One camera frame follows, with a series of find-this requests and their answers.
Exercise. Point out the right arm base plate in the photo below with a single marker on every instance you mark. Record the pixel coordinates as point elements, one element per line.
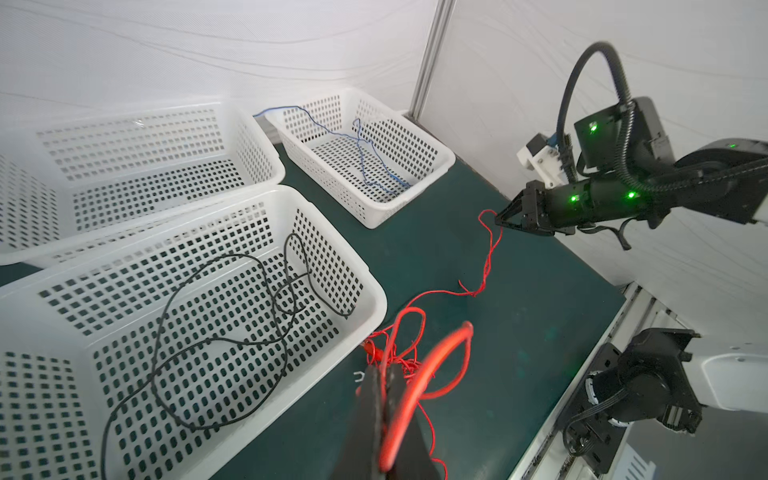
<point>588,424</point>

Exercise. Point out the front white perforated basket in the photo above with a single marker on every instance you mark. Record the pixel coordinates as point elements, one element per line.
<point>164,355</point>

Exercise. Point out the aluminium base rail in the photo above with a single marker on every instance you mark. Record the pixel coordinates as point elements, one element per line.
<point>546,457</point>

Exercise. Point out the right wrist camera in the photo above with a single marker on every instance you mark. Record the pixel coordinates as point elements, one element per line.
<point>539,156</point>

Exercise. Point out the back right white basket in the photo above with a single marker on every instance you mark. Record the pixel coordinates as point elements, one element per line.
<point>372,160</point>

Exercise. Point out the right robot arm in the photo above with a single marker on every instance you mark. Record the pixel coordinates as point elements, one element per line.
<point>619,168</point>

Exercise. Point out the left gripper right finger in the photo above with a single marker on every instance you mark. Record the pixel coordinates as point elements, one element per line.
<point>413,461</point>

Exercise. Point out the back left white basket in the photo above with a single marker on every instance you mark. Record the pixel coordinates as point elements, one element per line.
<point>70,187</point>

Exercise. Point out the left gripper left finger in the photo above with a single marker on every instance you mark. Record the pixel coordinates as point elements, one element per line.
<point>359,458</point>

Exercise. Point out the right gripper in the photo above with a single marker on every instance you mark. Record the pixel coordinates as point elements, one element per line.
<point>529,213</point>

